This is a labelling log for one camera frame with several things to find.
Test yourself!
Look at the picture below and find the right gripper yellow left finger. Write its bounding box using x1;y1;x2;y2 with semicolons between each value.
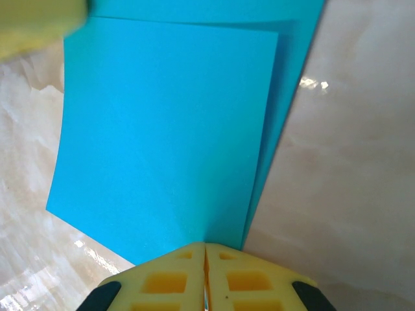
76;241;207;311

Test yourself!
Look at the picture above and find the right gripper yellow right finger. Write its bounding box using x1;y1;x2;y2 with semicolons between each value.
205;242;338;311

